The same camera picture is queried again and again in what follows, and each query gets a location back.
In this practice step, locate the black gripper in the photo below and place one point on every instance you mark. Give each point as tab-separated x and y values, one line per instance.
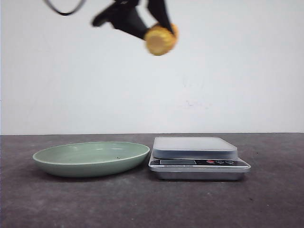
124	16

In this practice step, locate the yellow corn cob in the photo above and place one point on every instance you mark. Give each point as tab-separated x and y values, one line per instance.
159	40

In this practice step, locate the silver digital kitchen scale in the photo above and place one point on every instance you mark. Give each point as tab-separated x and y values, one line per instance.
196	158

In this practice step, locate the green ceramic plate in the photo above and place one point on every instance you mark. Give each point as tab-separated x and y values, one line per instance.
90	159

